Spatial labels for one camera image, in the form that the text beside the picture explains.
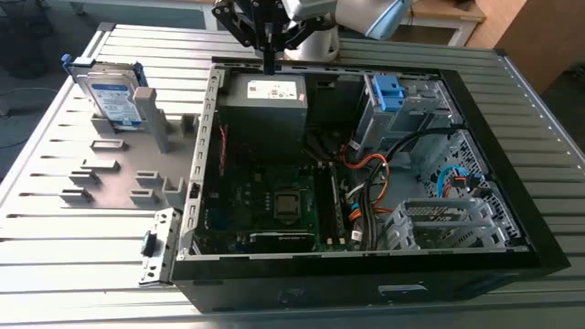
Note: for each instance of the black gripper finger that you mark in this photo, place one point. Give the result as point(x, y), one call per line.
point(301, 31)
point(233, 20)

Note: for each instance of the hard disk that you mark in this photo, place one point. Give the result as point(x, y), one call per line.
point(112, 99)

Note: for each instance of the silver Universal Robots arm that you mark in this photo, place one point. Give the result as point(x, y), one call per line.
point(320, 44)

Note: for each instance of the metal disk bay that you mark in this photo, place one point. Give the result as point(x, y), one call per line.
point(438, 224)

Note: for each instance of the grey power supply unit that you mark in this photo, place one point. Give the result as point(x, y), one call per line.
point(260, 127)

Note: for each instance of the white table with wooden top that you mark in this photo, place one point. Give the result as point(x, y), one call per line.
point(447, 12)

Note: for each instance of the metal optical drive cage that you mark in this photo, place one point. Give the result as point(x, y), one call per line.
point(410, 116)

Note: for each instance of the grey parts rack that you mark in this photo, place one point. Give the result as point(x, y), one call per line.
point(122, 161)

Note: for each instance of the black RAM slot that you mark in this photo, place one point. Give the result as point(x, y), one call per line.
point(321, 198)
point(336, 205)

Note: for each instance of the silver CPU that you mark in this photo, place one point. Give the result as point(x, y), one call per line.
point(288, 205)

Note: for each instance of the wooden cabinet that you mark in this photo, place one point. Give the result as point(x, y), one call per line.
point(538, 41)

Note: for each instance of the green motherboard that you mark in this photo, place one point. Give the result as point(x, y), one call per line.
point(237, 205)

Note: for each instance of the black graphics card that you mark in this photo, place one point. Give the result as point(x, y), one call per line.
point(282, 240)

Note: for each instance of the black open PC case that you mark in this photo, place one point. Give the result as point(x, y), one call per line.
point(320, 284)

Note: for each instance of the metal bracket with black knob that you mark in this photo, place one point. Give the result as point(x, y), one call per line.
point(166, 222)

